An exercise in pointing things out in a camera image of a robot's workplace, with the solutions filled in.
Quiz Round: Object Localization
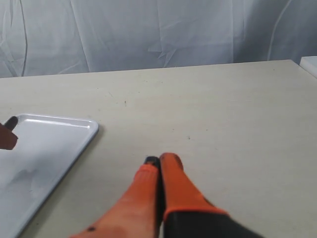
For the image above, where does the dark red wooden spoon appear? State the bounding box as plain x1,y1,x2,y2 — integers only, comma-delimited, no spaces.
0,116,18,150

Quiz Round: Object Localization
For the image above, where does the grey wrinkled backdrop cloth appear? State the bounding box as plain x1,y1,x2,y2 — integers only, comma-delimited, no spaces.
0,0,317,77

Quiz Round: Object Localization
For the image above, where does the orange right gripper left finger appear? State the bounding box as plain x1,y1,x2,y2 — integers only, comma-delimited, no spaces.
72,156,160,238

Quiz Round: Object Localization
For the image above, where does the white object at table edge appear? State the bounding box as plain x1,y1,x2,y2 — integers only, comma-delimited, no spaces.
300,56,317,78

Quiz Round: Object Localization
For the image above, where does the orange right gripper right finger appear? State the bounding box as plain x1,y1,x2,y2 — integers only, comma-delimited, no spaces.
159,153,260,238

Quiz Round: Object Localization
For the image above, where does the white rectangular plastic tray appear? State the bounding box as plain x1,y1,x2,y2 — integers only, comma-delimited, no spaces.
0,114,99,238

